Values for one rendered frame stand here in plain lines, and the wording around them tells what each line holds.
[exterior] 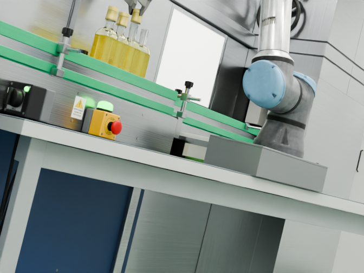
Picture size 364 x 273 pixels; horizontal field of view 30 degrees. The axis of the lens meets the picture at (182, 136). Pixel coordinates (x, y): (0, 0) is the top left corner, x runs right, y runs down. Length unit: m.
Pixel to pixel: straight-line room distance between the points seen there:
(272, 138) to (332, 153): 1.40
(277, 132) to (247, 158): 0.14
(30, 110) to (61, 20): 0.63
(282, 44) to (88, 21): 0.70
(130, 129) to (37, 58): 0.43
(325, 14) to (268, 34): 1.22
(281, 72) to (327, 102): 1.33
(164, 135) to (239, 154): 0.41
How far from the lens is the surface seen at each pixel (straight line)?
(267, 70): 1.81
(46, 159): 1.56
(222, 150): 1.93
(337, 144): 3.33
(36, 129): 1.50
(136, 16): 2.24
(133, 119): 2.06
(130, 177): 1.66
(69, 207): 1.96
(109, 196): 2.08
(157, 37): 2.56
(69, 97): 1.84
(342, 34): 3.18
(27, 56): 1.75
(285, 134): 1.92
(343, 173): 3.47
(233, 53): 3.08
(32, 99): 1.64
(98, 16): 2.30
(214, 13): 2.88
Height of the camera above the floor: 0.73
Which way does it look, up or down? 2 degrees up
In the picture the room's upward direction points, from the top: 14 degrees clockwise
